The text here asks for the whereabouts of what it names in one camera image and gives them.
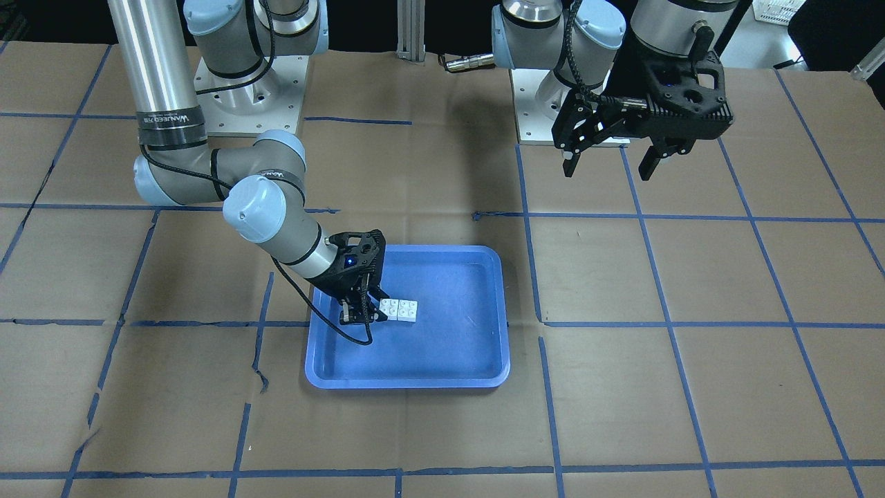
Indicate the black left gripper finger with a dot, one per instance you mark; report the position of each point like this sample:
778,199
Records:
572,149
661,149

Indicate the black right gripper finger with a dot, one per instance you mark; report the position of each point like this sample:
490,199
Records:
370,304
351,309

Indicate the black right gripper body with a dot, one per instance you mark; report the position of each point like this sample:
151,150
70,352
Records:
343,278

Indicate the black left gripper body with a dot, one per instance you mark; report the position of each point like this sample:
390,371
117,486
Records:
628,81

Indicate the white block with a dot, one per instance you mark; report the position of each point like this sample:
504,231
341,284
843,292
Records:
407,310
390,308

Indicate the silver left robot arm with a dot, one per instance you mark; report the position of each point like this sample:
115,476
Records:
592,45

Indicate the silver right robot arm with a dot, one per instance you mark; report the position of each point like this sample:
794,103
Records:
261,187

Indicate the blue plastic tray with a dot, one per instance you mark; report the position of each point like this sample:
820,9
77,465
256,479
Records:
459,337

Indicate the white basket background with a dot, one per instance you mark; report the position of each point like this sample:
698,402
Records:
777,12

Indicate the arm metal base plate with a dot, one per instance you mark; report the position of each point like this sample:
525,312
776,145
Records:
274,102
537,98

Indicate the metal cable connector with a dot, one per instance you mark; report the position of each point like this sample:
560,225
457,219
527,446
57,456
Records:
466,63

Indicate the aluminium profile post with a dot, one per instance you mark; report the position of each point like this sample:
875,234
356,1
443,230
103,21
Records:
410,26

